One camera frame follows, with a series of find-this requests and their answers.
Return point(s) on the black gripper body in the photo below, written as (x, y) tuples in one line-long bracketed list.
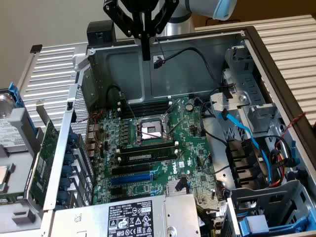
[(145, 5)]

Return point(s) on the green graphics card black fan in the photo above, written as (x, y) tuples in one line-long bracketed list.
[(45, 158)]

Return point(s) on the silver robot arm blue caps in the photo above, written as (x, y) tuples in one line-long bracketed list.
[(180, 27)]

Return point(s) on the black box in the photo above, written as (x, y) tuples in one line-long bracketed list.
[(101, 34)]

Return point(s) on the grey metal PC case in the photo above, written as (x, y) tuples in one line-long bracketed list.
[(123, 74)]

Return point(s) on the black RAM slot white latches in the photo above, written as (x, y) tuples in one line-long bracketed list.
[(148, 150), (148, 113), (148, 105)]

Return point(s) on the thin metal locking lever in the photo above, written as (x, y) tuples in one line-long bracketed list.
[(172, 106), (128, 106)]

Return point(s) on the silver coin battery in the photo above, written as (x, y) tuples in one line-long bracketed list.
[(189, 106)]

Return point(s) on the CPU socket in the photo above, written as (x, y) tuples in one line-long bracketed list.
[(153, 128)]

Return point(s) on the black table corner cap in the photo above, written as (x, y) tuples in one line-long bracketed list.
[(36, 48)]

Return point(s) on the blue slot retainer clip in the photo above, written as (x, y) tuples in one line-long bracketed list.
[(69, 153), (67, 170), (60, 207), (63, 198), (71, 137), (66, 185)]

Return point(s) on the green RAM stick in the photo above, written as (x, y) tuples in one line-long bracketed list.
[(148, 157), (10, 198)]

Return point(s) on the green motherboard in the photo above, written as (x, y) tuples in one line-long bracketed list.
[(187, 153)]

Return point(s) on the blue disk caddy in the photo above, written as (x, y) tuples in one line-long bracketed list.
[(16, 95)]

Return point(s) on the long black expansion slot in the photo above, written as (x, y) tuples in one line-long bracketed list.
[(130, 169)]

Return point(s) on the blue expansion slot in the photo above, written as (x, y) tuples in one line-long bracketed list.
[(130, 179)]

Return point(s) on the black plastic fan shroud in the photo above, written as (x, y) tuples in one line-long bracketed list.
[(239, 158)]

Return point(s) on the silver chipset heatsink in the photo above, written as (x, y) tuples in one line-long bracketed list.
[(171, 188)]

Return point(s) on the short black expansion slot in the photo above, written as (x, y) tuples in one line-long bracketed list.
[(116, 191)]

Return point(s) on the silver hard disk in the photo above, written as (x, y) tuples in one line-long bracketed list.
[(10, 133)]

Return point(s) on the grey parts rack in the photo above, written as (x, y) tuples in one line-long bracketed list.
[(10, 158)]

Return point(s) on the blue case latch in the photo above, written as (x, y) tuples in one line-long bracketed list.
[(293, 153)]

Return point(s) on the silver power supply unit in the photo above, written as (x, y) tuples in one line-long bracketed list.
[(93, 217)]

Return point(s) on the silver CPU chip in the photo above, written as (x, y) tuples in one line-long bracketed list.
[(5, 177)]

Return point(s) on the grey disk bay cage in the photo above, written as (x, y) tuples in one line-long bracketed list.
[(261, 200)]

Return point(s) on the blue disk tray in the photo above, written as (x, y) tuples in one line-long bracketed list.
[(254, 224)]

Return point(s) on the black intrusion switch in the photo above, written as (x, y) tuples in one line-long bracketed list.
[(69, 105)]

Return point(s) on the silver drive bay frame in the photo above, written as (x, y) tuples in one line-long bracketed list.
[(247, 81)]

